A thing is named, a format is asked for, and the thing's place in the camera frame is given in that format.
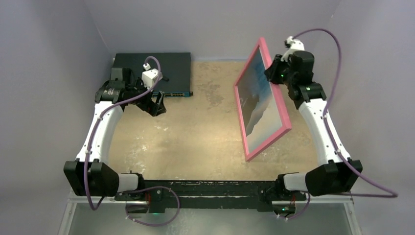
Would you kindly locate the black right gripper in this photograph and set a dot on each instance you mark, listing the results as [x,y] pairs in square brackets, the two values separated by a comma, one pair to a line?
[270,73]

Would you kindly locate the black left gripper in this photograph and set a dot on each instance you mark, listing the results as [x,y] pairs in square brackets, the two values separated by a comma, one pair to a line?
[154,108]

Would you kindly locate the blue landscape photo print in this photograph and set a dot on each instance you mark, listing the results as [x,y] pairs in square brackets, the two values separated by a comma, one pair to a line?
[258,105]

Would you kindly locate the pink wooden picture frame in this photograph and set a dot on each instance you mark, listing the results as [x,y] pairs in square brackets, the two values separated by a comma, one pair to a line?
[261,42]

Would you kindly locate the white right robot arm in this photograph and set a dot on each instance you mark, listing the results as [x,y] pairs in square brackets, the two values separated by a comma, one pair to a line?
[336,172]

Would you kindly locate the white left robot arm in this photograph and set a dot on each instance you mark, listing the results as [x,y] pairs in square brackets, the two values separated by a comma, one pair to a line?
[89,173]

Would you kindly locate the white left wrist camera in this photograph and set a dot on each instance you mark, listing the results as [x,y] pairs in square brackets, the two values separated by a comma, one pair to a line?
[150,77]

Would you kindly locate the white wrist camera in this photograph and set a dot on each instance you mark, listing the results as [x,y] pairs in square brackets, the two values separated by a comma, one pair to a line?
[150,77]
[292,46]

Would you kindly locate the dark blue network switch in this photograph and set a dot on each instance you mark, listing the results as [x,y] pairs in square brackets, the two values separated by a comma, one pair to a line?
[174,65]

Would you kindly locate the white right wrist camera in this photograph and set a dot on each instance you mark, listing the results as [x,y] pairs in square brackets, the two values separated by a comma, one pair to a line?
[292,46]

